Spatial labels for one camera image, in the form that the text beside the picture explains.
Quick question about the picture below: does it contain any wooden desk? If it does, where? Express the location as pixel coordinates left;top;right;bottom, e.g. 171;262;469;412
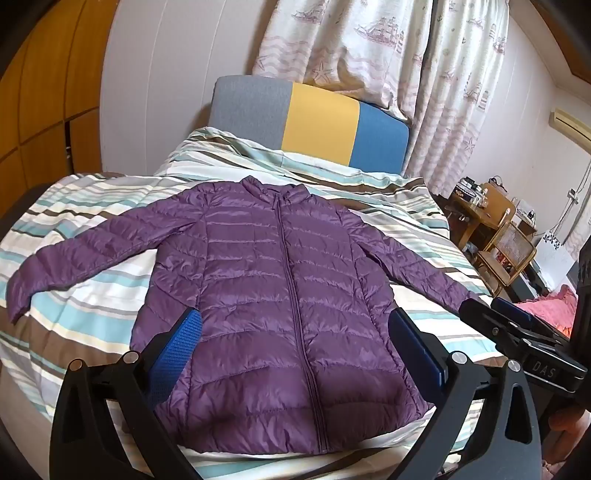
450;182;539;252

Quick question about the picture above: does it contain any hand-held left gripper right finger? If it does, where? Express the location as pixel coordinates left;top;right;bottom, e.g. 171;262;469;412
388;307;543;480

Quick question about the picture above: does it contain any pink cloth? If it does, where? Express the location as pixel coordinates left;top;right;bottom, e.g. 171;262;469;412
515;284;580;333

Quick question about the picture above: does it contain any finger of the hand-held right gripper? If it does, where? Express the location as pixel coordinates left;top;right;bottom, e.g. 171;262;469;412
459;299;509;335
492;298;536;330

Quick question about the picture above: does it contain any purple down jacket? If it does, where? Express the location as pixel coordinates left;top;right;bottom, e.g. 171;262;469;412
7;175;485;455

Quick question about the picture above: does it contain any person's right hand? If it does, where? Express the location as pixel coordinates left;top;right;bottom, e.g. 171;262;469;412
549;408;591;462

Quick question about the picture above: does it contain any white air conditioner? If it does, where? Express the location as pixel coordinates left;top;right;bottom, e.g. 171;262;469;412
549;108;591;139

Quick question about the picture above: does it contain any white paper bag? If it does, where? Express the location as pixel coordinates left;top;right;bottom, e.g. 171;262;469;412
531;229;580;296

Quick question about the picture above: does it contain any wooden chair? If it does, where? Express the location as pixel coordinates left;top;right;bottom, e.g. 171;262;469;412
473;222;539;296

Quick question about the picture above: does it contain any grey yellow blue headboard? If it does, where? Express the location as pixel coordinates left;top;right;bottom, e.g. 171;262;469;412
208;75;411;178

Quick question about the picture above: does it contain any wooden wardrobe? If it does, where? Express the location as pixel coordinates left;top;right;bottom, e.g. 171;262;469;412
0;0;123;208

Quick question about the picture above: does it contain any striped duvet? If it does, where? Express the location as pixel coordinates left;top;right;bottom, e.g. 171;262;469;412
0;127;497;480

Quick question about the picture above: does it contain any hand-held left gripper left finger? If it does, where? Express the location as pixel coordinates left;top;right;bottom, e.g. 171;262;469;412
48;307;204;480

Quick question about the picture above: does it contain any ship print curtain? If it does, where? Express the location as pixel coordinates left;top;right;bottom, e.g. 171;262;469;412
252;0;511;197

